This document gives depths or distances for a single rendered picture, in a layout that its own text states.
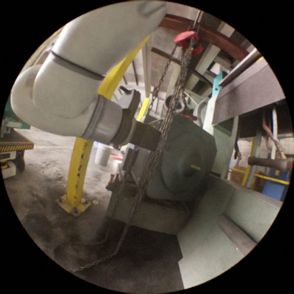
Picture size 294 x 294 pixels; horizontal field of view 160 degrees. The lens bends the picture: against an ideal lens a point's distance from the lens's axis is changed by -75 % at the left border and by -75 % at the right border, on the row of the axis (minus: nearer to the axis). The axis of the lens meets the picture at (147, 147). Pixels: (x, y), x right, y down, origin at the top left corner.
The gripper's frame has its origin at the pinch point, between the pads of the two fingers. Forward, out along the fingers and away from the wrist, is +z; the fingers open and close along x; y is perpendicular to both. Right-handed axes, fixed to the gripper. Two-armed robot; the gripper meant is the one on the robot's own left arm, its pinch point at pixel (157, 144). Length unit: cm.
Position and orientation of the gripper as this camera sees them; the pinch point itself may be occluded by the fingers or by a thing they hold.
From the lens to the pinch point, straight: 33.8
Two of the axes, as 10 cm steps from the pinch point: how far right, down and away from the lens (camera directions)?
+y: -3.4, 9.4, 0.0
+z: 6.4, 2.3, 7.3
